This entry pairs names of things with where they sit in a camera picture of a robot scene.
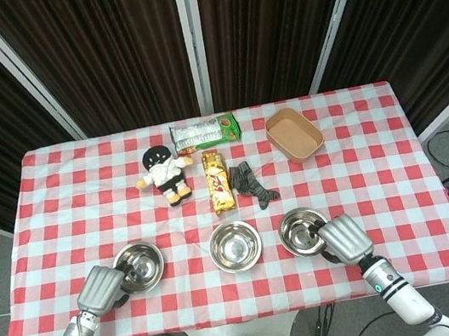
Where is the yellow biscuit packet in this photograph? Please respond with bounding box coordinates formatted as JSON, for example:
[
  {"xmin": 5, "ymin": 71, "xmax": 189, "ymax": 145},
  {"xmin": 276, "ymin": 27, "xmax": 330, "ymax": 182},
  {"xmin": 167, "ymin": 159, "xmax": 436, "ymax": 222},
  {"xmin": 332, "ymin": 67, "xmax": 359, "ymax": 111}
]
[{"xmin": 200, "ymin": 146, "xmax": 240, "ymax": 218}]

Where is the black white plush doll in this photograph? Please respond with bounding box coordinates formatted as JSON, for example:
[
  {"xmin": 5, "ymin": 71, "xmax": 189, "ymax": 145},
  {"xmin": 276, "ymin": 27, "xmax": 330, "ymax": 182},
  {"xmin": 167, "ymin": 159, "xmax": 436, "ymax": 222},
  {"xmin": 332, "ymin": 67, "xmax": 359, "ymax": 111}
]
[{"xmin": 130, "ymin": 140, "xmax": 200, "ymax": 213}]

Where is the stainless steel bowl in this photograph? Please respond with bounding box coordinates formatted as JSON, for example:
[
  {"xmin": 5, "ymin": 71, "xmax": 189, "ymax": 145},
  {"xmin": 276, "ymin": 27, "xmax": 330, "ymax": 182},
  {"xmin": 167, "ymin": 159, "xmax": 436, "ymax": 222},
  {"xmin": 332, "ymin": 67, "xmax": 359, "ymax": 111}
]
[
  {"xmin": 110, "ymin": 238, "xmax": 170, "ymax": 298},
  {"xmin": 274, "ymin": 202, "xmax": 335, "ymax": 262},
  {"xmin": 205, "ymin": 217, "xmax": 267, "ymax": 277}
]

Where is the brown paper food box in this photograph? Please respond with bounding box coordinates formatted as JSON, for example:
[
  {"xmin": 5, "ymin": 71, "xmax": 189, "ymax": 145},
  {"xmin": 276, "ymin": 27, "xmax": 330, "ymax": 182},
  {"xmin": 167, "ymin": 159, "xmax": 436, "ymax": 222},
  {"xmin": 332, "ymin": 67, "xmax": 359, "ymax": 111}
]
[{"xmin": 262, "ymin": 102, "xmax": 328, "ymax": 168}]

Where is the green silver snack packet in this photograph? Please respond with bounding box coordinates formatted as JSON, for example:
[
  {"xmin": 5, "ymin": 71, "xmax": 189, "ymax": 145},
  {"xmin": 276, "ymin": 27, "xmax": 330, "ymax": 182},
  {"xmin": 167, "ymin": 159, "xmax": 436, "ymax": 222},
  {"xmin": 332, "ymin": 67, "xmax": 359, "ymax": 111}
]
[{"xmin": 168, "ymin": 111, "xmax": 244, "ymax": 158}]

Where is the grey striped sock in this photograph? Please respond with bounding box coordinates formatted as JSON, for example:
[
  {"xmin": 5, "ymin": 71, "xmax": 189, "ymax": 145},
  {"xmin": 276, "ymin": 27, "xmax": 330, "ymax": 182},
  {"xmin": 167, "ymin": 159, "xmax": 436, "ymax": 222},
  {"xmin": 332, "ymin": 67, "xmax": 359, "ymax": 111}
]
[{"xmin": 225, "ymin": 157, "xmax": 282, "ymax": 215}]

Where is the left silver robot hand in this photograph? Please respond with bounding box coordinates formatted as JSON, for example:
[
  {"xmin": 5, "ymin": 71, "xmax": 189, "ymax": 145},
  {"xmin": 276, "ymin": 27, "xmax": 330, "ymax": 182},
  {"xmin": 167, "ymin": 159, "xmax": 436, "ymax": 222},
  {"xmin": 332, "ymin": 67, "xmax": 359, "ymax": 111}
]
[{"xmin": 71, "ymin": 259, "xmax": 144, "ymax": 319}]

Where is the red white checked tablecloth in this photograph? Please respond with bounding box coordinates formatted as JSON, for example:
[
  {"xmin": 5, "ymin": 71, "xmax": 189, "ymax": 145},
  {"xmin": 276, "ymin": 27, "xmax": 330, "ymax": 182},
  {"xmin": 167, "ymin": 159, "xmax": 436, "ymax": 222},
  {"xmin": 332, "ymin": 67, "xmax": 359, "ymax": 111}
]
[{"xmin": 0, "ymin": 68, "xmax": 449, "ymax": 336}]

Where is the white partition frame post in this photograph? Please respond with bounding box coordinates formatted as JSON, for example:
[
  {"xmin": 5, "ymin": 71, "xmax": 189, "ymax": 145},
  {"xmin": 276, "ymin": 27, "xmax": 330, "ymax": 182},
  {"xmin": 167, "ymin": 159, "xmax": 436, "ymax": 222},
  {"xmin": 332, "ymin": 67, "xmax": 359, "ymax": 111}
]
[
  {"xmin": 0, "ymin": 0, "xmax": 88, "ymax": 154},
  {"xmin": 293, "ymin": 0, "xmax": 392, "ymax": 97},
  {"xmin": 173, "ymin": 0, "xmax": 218, "ymax": 118}
]

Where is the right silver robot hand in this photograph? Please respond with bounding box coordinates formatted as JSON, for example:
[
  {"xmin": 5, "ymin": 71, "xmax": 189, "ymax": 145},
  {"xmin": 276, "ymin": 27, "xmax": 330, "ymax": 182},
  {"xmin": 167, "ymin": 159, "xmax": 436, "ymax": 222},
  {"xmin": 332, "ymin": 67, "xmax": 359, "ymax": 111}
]
[{"xmin": 307, "ymin": 209, "xmax": 378, "ymax": 271}]

